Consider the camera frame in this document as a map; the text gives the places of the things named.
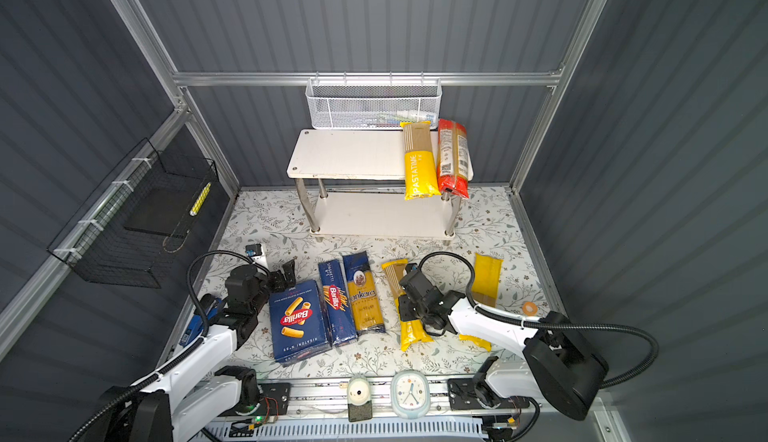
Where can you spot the round white timer device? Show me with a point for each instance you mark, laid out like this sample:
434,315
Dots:
359,399

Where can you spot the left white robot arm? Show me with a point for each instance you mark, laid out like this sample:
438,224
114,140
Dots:
178,400

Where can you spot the white tube in basket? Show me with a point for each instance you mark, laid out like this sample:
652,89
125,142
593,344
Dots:
415,116

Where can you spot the blue stapler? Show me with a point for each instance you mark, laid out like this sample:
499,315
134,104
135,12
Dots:
211,306

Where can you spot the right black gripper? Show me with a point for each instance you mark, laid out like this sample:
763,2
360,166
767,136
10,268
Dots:
405,314

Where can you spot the yellow Pastatime spaghetti bag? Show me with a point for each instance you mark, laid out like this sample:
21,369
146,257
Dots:
420,170
411,328

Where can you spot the yellow spaghetti bag back side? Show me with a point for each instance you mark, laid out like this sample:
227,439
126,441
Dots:
487,278

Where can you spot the white wire mesh basket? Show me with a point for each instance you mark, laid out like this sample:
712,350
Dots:
368,107

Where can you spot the yellow green marker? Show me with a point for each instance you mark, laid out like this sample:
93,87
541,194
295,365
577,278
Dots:
200,200

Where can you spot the white two-tier shelf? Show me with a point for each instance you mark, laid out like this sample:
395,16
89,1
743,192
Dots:
350,183

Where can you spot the large blue Barilla pasta box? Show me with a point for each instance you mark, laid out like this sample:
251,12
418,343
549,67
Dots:
299,324

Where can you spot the narrow blue Barilla spaghetti box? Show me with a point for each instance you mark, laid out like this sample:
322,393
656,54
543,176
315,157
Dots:
337,308

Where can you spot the black wire basket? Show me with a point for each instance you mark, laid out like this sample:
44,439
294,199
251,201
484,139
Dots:
132,235

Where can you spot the red spaghetti bag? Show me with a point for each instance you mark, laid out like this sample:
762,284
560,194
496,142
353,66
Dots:
453,167

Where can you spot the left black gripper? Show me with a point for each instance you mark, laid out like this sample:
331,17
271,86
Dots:
278,284

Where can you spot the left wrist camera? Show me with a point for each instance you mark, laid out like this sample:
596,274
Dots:
255,253

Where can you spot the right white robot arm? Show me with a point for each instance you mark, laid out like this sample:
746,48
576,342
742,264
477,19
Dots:
560,367

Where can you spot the blue yellow spaghetti bag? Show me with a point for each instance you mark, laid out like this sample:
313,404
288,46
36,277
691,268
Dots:
362,294

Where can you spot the white analog clock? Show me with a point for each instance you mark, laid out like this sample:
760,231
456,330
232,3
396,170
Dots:
410,394

